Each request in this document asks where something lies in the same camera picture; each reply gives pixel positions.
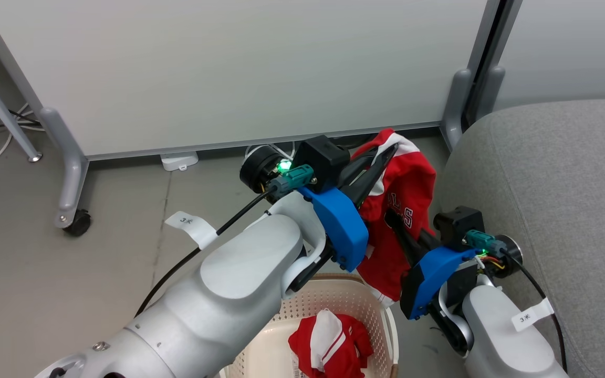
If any teal left cable connector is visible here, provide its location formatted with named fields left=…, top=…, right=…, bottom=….
left=269, top=164, right=317, bottom=200

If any red white striped garment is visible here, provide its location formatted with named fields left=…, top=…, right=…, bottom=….
left=288, top=309, right=374, bottom=378

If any teal cable connector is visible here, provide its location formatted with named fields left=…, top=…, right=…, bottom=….
left=269, top=164, right=317, bottom=200
left=464, top=229, right=508, bottom=259

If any white paper cable tag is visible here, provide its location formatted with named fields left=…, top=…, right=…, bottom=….
left=164, top=211, right=220, bottom=250
left=511, top=298, right=556, bottom=333

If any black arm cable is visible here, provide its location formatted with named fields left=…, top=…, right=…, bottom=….
left=133, top=190, right=277, bottom=319
left=501, top=251, right=569, bottom=374

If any black caster wheel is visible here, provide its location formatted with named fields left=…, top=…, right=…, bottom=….
left=64, top=209, right=92, bottom=237

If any red basketball jersey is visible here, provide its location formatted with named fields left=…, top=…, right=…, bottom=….
left=352, top=128, right=437, bottom=308

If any white coiled cable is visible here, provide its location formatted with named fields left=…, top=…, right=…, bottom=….
left=244, top=144, right=296, bottom=159

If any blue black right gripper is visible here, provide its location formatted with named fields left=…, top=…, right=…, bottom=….
left=384, top=209, right=481, bottom=321

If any large white partition panel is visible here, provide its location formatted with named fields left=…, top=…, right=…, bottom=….
left=0, top=0, right=493, bottom=161

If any white power adapter box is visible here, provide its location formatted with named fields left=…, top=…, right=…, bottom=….
left=160, top=152, right=200, bottom=172

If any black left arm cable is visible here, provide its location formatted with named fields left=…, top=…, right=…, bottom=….
left=133, top=190, right=277, bottom=319

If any grey partition leg with caster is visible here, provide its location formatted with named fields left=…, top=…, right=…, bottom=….
left=39, top=107, right=91, bottom=229

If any cream perforated laundry basket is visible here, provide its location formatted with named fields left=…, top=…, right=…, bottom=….
left=218, top=273, right=401, bottom=378

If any teal right cable connector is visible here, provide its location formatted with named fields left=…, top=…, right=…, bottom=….
left=464, top=229, right=508, bottom=259

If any narrow white partition panel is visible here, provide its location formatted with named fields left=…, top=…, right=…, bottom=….
left=492, top=0, right=605, bottom=112

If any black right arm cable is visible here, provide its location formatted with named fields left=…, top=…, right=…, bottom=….
left=501, top=251, right=569, bottom=374

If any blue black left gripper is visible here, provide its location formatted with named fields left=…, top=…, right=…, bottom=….
left=297, top=142, right=400, bottom=272

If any grey fabric sofa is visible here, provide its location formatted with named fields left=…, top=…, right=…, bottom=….
left=434, top=99, right=605, bottom=378

